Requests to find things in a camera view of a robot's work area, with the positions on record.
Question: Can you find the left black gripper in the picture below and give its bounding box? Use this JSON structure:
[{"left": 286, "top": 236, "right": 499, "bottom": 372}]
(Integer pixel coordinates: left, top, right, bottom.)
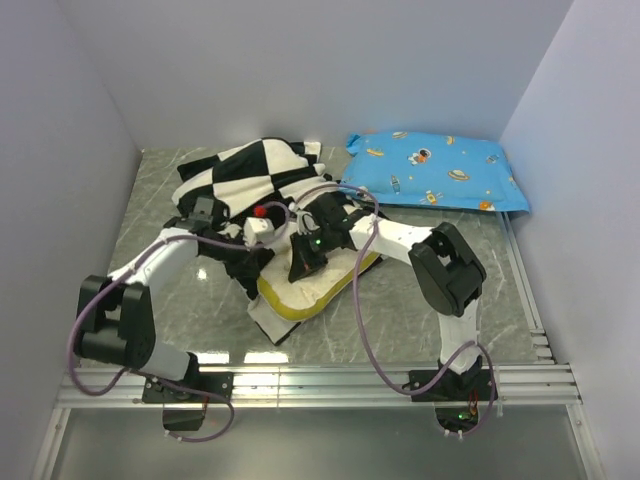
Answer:
[{"left": 204, "top": 228, "right": 262, "bottom": 280}]

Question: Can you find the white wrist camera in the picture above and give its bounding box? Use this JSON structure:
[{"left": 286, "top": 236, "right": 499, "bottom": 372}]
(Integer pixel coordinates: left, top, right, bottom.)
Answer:
[
  {"left": 243, "top": 205, "right": 275, "bottom": 247},
  {"left": 295, "top": 210, "right": 320, "bottom": 235}
]

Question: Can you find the aluminium mounting rail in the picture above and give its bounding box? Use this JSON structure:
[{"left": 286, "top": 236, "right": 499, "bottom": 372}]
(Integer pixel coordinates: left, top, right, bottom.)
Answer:
[{"left": 55, "top": 364, "right": 581, "bottom": 409}]

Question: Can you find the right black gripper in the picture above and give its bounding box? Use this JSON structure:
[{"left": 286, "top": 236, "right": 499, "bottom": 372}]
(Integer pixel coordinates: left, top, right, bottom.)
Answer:
[{"left": 290, "top": 226, "right": 336, "bottom": 282}]

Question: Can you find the black white checkered pillowcase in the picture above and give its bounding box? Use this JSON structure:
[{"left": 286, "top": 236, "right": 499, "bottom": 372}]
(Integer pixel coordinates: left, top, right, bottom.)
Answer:
[{"left": 172, "top": 137, "right": 338, "bottom": 345}]

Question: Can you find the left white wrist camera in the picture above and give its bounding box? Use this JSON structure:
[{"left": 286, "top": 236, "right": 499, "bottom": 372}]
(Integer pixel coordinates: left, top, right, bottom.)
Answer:
[{"left": 243, "top": 205, "right": 275, "bottom": 247}]

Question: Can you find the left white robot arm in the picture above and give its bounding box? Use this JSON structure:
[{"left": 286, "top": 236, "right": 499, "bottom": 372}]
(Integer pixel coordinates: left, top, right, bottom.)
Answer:
[{"left": 67, "top": 198, "right": 274, "bottom": 402}]

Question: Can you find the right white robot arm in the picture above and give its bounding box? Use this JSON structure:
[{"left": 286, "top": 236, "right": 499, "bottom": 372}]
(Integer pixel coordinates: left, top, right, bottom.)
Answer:
[{"left": 288, "top": 190, "right": 487, "bottom": 400}]

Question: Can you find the cream yellow pillow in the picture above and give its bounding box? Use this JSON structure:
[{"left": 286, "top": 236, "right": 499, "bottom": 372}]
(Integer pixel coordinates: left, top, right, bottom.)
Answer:
[{"left": 247, "top": 221, "right": 358, "bottom": 323}]

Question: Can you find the blue space print pillow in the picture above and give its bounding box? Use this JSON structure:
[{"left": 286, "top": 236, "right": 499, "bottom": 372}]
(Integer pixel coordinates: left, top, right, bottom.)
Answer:
[{"left": 342, "top": 131, "right": 530, "bottom": 212}]

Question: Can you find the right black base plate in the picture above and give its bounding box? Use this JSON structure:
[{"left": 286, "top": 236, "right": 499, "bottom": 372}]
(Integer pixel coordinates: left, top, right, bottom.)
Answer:
[{"left": 402, "top": 369, "right": 498, "bottom": 403}]

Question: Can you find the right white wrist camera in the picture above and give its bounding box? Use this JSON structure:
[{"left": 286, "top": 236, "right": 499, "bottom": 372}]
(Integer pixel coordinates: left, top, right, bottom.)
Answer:
[{"left": 295, "top": 210, "right": 320, "bottom": 235}]

